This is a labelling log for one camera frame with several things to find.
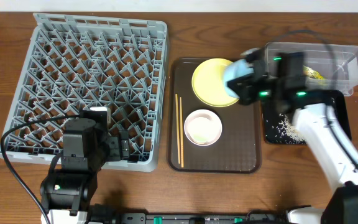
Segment black rectangular waste tray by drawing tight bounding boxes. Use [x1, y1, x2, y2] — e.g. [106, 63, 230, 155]
[261, 90, 352, 145]

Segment dark brown serving tray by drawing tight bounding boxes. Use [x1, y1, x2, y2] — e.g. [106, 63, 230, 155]
[168, 58, 262, 174]

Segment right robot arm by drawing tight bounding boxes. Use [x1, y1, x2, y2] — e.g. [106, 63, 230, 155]
[223, 49, 358, 223]

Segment yellow round plate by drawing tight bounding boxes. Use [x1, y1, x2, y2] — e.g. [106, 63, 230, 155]
[191, 58, 239, 108]

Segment grey plastic dishwasher rack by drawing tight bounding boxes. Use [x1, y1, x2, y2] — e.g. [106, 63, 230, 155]
[4, 13, 168, 172]

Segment wooden chopstick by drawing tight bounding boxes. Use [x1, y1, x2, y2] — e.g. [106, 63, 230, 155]
[175, 94, 181, 164]
[179, 97, 184, 168]

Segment light blue bowl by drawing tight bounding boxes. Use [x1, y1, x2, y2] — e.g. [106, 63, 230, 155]
[223, 59, 254, 98]

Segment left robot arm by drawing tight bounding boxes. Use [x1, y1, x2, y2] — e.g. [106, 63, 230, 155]
[40, 118, 129, 223]

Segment rice food scraps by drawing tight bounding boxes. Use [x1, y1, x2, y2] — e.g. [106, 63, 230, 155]
[264, 113, 306, 145]

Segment green orange snack wrapper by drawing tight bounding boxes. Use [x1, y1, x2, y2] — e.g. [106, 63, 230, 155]
[303, 66, 324, 80]

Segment wooden chopstick left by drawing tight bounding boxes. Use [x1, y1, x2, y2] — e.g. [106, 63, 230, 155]
[175, 94, 181, 164]

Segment clear plastic waste bin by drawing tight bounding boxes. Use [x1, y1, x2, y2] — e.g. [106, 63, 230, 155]
[265, 42, 358, 96]

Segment white pink-rimmed bowl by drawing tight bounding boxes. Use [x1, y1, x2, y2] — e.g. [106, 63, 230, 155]
[183, 109, 223, 146]

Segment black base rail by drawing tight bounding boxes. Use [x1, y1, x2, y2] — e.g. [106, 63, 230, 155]
[85, 212, 288, 224]

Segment wooden chopstick right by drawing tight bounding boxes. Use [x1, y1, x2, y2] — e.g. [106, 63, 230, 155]
[179, 97, 184, 168]

